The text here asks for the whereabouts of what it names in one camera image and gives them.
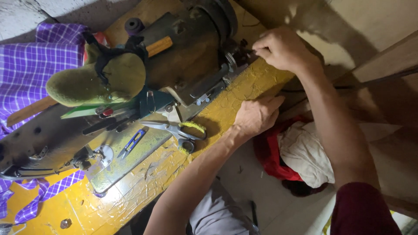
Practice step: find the person's left hand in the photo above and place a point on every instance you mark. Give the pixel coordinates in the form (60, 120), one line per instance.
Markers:
(256, 117)

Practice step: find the red cloth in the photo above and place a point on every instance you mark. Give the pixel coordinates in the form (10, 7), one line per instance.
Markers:
(267, 153)

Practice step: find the person's right fingers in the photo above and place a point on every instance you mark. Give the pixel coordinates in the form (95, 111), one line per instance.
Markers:
(263, 50)

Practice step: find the white cloth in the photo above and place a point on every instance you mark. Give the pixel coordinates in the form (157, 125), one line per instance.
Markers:
(303, 153)

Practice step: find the old grey sewing machine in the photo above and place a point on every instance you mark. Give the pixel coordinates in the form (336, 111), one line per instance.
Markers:
(183, 65)

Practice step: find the wooden ruler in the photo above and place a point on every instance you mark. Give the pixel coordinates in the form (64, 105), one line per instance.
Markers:
(29, 111)

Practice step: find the person's grey trousers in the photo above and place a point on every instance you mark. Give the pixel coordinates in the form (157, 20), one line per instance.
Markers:
(218, 212)

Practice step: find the blue thread snips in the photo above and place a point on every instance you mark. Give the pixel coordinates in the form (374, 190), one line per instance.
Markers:
(132, 143)

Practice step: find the wooden furniture board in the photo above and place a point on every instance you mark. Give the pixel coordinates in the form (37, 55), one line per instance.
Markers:
(385, 65)

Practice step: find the person's left fingers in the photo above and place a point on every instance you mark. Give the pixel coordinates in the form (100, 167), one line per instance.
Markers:
(272, 102)

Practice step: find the purple checked cloth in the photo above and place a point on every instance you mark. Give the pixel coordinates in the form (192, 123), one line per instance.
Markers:
(29, 71)

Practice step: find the person's maroon sleeve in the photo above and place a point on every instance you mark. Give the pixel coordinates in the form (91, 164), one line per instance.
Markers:
(362, 212)

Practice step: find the green plastic ruler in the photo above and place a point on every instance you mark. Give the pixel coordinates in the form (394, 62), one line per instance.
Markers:
(81, 111)

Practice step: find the olive green felt pad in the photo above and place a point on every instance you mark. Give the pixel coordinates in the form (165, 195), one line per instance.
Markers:
(114, 78)

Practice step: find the purple thread spool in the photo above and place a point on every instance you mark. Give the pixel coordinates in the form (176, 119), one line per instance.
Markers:
(134, 26)

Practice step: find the dark maroon cloth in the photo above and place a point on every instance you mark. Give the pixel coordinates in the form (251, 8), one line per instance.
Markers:
(303, 190)

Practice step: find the black cloth tie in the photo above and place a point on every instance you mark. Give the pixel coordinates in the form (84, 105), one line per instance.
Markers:
(104, 57)

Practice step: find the silver metal bobbin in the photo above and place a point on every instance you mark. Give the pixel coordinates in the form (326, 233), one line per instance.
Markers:
(65, 223)

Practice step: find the person's right hand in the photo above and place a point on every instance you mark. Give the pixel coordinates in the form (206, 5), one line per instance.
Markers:
(287, 49)

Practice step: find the silver safety pin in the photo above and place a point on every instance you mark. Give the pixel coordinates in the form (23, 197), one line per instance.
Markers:
(150, 101)

